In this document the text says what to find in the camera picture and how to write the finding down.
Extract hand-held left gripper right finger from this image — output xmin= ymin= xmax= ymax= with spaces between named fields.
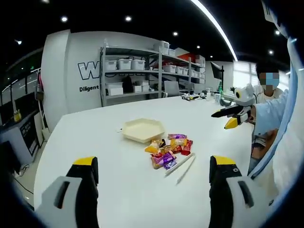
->
xmin=209 ymin=155 xmax=277 ymax=228

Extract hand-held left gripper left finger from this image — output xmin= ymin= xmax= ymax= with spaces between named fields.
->
xmin=35 ymin=156 xmax=99 ymax=228

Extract white food tongs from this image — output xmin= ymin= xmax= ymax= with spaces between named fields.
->
xmin=164 ymin=152 xmax=197 ymax=186

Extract pile of food snack packets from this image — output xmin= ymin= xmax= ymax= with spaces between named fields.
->
xmin=144 ymin=133 xmax=193 ymax=170

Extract cream hexagonal container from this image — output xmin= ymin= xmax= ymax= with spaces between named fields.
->
xmin=122 ymin=118 xmax=166 ymax=143

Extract grey curved object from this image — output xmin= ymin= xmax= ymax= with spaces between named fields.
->
xmin=220 ymin=97 xmax=236 ymax=108

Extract black computer monitor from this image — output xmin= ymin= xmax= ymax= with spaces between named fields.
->
xmin=210 ymin=61 xmax=225 ymax=80

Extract yellow black device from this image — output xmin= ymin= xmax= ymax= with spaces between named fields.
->
xmin=181 ymin=93 xmax=200 ymax=101

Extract person in white coat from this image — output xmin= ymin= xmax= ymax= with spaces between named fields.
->
xmin=247 ymin=35 xmax=304 ymax=207

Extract white office chair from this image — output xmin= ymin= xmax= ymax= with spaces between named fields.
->
xmin=163 ymin=80 xmax=180 ymax=98

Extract row of small white bins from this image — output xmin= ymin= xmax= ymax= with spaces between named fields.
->
xmin=162 ymin=64 xmax=205 ymax=79

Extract long grey metal shelf rack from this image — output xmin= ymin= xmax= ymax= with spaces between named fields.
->
xmin=158 ymin=47 xmax=206 ymax=98

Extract ceiling light strip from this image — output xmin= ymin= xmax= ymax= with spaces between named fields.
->
xmin=190 ymin=0 xmax=238 ymax=60

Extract small white cardboard boxes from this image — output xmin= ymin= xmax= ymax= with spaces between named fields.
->
xmin=133 ymin=81 xmax=150 ymax=93

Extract lidded white bin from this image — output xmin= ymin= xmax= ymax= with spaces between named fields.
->
xmin=153 ymin=40 xmax=170 ymax=54

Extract dark desk with monitors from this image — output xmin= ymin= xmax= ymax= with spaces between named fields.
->
xmin=0 ymin=92 xmax=45 ymax=168

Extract white storage bin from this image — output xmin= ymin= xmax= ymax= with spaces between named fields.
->
xmin=132 ymin=59 xmax=146 ymax=71
xmin=117 ymin=58 xmax=133 ymax=70
xmin=104 ymin=60 xmax=118 ymax=71

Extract wide grey metal shelf rack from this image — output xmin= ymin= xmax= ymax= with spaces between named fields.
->
xmin=99 ymin=45 xmax=163 ymax=107

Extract black bag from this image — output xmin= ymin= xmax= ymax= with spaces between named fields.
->
xmin=123 ymin=76 xmax=133 ymax=93

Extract large white cardboard box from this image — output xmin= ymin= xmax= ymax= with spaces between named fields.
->
xmin=105 ymin=82 xmax=124 ymax=96

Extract pink cloth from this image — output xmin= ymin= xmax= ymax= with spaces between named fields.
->
xmin=37 ymin=70 xmax=45 ymax=93

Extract floor cables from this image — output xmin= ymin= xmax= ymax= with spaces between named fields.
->
xmin=13 ymin=163 xmax=30 ymax=177

